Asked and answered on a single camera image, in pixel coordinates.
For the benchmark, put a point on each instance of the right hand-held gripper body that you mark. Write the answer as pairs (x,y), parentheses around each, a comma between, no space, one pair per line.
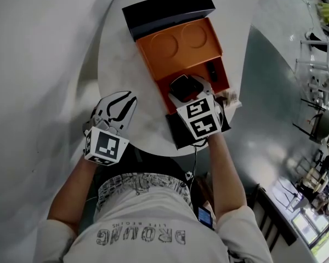
(201,118)

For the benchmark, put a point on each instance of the person's white printed shirt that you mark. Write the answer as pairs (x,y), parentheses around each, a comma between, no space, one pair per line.
(142,223)

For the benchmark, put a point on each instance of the black makeup stick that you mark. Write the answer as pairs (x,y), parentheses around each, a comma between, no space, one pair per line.
(212,71)

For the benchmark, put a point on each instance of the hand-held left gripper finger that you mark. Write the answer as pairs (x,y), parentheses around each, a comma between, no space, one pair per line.
(118,100)
(128,109)

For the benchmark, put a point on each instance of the person's left forearm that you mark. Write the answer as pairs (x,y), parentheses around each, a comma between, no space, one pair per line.
(71,193)

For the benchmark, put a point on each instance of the bright window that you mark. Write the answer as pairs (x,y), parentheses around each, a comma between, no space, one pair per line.
(315,229)

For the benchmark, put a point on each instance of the green crate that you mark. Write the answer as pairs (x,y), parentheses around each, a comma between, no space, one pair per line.
(326,11)

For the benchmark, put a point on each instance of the dark low cabinet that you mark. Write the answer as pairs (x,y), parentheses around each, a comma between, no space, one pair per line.
(274,223)

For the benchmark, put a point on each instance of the orange box with black lid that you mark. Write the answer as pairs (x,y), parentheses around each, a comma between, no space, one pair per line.
(181,51)

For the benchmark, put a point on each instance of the person's right forearm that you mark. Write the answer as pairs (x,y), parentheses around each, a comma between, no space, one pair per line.
(226,174)

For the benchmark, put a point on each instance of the white metal rack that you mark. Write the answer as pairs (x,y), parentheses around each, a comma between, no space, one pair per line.
(320,64)

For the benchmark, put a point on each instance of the patterned brown pouch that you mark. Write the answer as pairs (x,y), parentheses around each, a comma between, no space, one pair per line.
(229,99)

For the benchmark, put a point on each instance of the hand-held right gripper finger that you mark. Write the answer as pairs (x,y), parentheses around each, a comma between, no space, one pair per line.
(201,84)
(176,99)

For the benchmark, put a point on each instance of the black flat tray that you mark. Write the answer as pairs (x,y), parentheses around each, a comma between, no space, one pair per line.
(181,136)

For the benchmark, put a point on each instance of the grey chair with black legs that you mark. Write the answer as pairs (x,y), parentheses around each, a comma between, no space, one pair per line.
(322,125)

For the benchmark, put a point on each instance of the black square makeup compact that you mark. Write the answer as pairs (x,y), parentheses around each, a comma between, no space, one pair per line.
(181,86)

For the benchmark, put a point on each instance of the small blue-screen device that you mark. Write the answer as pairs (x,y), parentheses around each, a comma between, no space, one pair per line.
(205,216)

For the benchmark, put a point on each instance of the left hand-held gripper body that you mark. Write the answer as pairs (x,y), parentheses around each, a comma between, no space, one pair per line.
(105,144)

